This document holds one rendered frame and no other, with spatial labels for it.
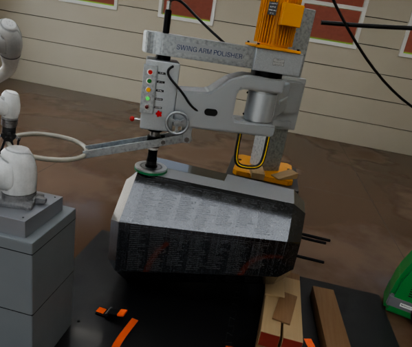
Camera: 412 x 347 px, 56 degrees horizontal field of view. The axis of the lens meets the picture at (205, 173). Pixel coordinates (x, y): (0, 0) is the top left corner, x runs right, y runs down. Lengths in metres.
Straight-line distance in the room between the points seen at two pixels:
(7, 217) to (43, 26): 8.26
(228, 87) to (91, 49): 7.25
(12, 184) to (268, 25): 1.64
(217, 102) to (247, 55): 0.33
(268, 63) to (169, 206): 1.06
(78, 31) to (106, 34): 0.65
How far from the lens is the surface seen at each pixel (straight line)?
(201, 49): 2.37
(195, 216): 2.41
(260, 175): 3.02
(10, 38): 2.04
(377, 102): 8.77
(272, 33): 2.46
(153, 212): 2.44
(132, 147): 2.51
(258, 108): 2.51
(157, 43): 2.35
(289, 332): 2.50
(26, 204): 2.03
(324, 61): 8.51
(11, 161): 1.97
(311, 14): 3.17
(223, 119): 2.46
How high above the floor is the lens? 1.80
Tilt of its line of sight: 20 degrees down
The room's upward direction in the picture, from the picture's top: 9 degrees clockwise
